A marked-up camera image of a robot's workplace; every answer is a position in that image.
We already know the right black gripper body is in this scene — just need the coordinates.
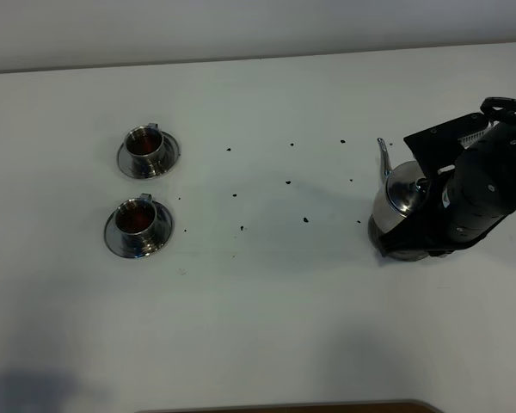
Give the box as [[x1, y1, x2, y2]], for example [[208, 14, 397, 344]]
[[404, 113, 516, 251]]

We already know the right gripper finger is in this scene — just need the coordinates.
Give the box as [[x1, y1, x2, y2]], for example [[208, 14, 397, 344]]
[[376, 206, 433, 257]]

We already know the stainless steel teapot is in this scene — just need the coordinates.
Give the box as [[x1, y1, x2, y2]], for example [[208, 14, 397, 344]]
[[371, 138, 426, 223]]

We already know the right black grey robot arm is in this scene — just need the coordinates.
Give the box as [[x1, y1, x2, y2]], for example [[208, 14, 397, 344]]
[[368, 97, 516, 262]]

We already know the near stainless steel saucer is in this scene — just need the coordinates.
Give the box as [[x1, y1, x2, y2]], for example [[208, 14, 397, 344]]
[[103, 201, 174, 259]]

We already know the stainless steel saucer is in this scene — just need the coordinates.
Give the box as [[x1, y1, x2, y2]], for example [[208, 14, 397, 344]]
[[103, 201, 174, 259], [117, 132, 180, 180]]

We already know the far stainless steel saucer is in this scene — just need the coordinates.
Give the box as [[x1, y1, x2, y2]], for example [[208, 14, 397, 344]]
[[117, 132, 180, 180]]

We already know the near stainless steel teacup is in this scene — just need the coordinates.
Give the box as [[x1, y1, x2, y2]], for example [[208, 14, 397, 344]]
[[113, 194, 158, 240]]

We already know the stainless steel teacup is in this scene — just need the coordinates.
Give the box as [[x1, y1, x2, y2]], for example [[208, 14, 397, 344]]
[[124, 123, 165, 168], [113, 194, 158, 240]]

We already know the far stainless steel teacup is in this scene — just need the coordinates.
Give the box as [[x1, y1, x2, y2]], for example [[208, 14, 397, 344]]
[[124, 123, 165, 168]]

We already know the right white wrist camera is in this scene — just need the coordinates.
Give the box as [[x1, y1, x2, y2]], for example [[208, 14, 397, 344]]
[[458, 121, 494, 149]]

